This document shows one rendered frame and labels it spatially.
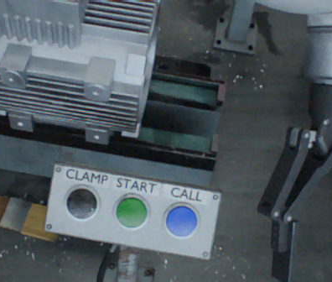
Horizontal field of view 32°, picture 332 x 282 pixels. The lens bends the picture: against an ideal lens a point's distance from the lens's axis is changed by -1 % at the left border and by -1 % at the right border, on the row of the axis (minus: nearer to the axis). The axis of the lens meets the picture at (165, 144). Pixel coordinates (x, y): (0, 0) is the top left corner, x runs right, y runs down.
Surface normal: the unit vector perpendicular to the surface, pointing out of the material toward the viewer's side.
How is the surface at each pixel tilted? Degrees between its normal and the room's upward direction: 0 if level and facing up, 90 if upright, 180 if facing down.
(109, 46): 32
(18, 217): 0
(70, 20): 90
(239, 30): 90
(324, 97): 65
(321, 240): 0
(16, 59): 0
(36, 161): 90
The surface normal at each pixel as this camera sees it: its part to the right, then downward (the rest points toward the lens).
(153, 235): -0.01, 0.01
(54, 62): 0.09, -0.56
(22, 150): -0.14, 0.81
